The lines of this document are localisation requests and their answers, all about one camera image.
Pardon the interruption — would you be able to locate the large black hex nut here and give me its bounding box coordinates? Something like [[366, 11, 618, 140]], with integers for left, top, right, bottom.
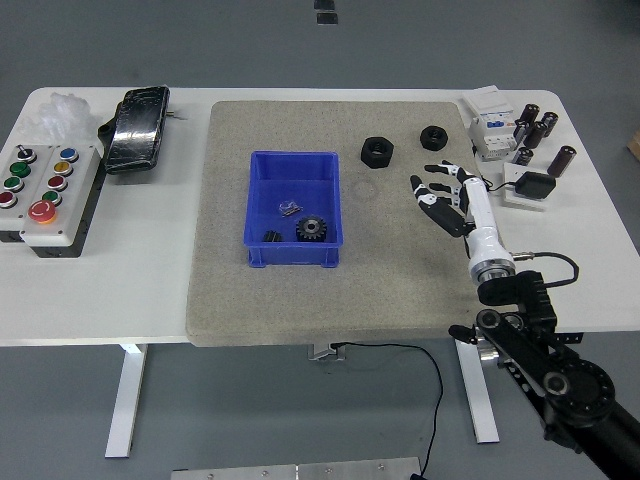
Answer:
[[359, 136, 396, 170]]

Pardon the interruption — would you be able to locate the grey emergency-stop button box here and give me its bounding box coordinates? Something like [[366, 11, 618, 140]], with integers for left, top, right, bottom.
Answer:
[[19, 144, 104, 259]]

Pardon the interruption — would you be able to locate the grey table control box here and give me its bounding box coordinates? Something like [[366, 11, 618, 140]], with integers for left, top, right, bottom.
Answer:
[[306, 342, 347, 362]]

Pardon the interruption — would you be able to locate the white table leg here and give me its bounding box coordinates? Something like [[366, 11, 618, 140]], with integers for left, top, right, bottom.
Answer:
[[103, 343, 149, 459], [453, 335, 501, 445]]

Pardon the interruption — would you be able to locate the black wrapped foot pedal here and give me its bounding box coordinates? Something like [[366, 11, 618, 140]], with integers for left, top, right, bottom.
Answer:
[[97, 85, 171, 175]]

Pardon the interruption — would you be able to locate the black floor power cable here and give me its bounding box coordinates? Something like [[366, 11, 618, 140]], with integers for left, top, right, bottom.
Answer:
[[329, 341, 445, 480]]

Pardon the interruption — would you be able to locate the silver metal plate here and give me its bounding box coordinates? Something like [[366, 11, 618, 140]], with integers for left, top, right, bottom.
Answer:
[[170, 455, 426, 480]]

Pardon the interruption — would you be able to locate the white socket block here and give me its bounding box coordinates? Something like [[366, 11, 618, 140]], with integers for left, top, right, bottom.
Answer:
[[501, 161, 549, 213]]

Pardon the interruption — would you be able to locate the blue plastic box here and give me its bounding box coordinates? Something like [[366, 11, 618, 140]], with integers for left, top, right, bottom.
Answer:
[[242, 150, 346, 270]]

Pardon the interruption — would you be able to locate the white circuit breaker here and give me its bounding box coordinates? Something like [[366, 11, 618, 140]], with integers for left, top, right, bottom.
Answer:
[[460, 85, 520, 162]]

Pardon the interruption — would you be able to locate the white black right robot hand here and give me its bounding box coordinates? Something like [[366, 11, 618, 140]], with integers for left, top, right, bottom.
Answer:
[[409, 159, 515, 276]]

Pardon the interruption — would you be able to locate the large black gear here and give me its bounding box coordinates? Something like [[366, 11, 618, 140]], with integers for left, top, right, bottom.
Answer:
[[295, 214, 329, 245]]

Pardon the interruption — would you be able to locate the grey-brown mat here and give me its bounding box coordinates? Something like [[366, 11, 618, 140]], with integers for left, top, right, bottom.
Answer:
[[184, 100, 489, 349]]

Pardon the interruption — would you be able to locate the small black hex nut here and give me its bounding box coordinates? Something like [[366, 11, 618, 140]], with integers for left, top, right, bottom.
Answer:
[[419, 125, 448, 151]]

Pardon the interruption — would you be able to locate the black power adapter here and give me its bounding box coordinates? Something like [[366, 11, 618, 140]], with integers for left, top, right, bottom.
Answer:
[[514, 171, 557, 201]]

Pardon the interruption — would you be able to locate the clear crumpled plastic wrap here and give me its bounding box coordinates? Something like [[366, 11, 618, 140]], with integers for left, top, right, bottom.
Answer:
[[19, 91, 97, 141]]

